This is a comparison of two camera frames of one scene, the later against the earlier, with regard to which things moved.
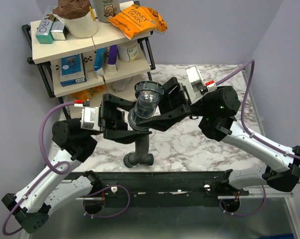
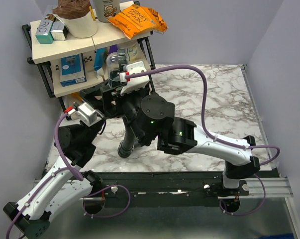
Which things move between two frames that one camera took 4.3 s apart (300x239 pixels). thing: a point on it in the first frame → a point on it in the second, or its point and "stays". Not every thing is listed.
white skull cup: [106, 9] stays
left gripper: [112, 120] → [86, 95]
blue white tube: [99, 62] stays
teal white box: [44, 34] stays
